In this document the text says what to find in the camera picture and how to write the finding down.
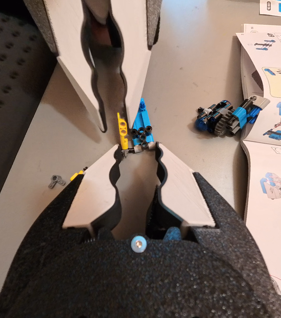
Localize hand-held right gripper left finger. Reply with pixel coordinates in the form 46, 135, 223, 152
62, 144, 122, 239

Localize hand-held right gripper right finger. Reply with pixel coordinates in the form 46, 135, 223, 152
145, 142, 216, 239

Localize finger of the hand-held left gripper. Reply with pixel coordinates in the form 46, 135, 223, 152
44, 0, 108, 132
110, 0, 153, 130

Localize dark grey connector piece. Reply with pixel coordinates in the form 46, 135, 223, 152
48, 175, 66, 189

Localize blue-yellow brick assembly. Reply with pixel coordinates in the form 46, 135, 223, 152
131, 98, 156, 153

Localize grey desk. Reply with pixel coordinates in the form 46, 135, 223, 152
0, 0, 281, 311

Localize open instruction booklet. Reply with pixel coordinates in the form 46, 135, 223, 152
236, 24, 281, 318

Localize blue tracked toy assembly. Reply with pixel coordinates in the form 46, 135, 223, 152
195, 96, 271, 136

